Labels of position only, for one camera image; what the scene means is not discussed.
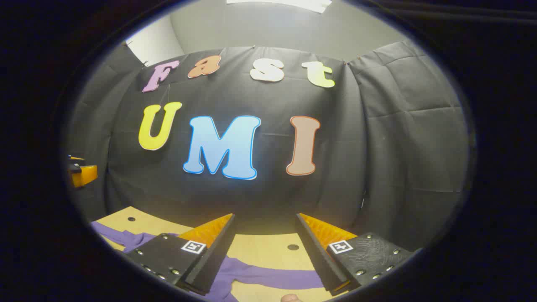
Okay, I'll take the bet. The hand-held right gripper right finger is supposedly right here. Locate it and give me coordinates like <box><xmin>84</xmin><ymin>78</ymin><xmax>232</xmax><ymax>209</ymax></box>
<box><xmin>296</xmin><ymin>213</ymin><xmax>417</xmax><ymax>297</ymax></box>

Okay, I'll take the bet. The purple collared shirt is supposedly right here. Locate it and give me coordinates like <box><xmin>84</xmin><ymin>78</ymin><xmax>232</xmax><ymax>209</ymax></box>
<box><xmin>90</xmin><ymin>221</ymin><xmax>326</xmax><ymax>302</ymax></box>

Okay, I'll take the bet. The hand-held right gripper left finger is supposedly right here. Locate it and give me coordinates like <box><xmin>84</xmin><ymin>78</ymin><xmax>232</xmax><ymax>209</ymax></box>
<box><xmin>125</xmin><ymin>213</ymin><xmax>236</xmax><ymax>296</ymax></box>

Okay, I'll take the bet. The white ceiling light panel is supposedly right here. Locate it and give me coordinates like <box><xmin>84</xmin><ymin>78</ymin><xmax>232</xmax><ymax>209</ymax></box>
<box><xmin>226</xmin><ymin>0</ymin><xmax>333</xmax><ymax>14</ymax></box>

